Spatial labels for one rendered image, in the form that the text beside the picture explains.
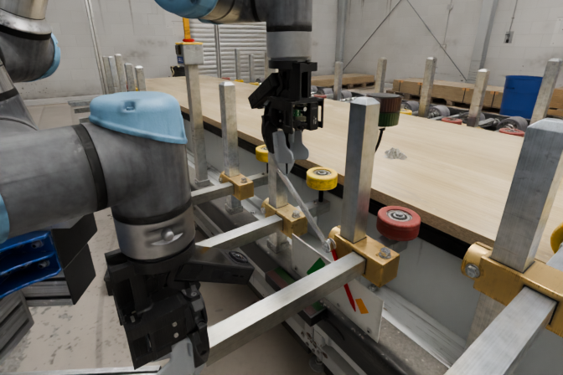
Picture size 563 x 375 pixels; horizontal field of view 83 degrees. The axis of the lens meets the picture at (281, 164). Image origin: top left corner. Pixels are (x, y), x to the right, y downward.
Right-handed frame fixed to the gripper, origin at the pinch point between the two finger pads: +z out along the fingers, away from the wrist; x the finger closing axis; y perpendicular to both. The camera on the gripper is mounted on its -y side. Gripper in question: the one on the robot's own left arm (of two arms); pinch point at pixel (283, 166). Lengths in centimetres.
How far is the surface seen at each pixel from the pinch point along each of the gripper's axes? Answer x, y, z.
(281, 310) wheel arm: -13.4, 17.5, 14.3
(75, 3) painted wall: 52, -772, -107
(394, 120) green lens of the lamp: 12.2, 15.3, -10.0
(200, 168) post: 7, -62, 21
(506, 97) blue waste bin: 562, -161, 62
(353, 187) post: 6.0, 12.7, 1.5
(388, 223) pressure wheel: 12.2, 16.5, 9.4
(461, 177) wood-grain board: 46.0, 13.3, 9.9
